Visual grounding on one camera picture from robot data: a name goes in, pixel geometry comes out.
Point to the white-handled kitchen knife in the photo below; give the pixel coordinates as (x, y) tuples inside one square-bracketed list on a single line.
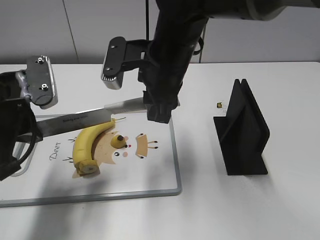
[(71, 122)]

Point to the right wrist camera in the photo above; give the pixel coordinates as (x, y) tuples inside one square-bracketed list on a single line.
[(122, 56)]

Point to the black knife stand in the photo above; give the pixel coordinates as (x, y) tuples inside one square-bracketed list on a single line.
[(242, 133)]

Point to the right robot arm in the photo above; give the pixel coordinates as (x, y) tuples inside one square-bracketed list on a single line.
[(253, 10)]

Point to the banana end piece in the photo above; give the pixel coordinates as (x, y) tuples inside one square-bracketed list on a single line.
[(118, 141)]

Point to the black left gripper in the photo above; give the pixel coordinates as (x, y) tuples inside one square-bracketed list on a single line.
[(16, 118)]

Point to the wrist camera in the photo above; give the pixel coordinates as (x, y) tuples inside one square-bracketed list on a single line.
[(37, 82), (122, 56)]

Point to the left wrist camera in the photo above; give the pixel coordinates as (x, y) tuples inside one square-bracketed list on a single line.
[(37, 82)]

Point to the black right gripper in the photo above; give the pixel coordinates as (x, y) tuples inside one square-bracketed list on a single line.
[(169, 53)]

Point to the yellow banana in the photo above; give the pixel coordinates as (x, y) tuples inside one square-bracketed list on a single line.
[(81, 154)]

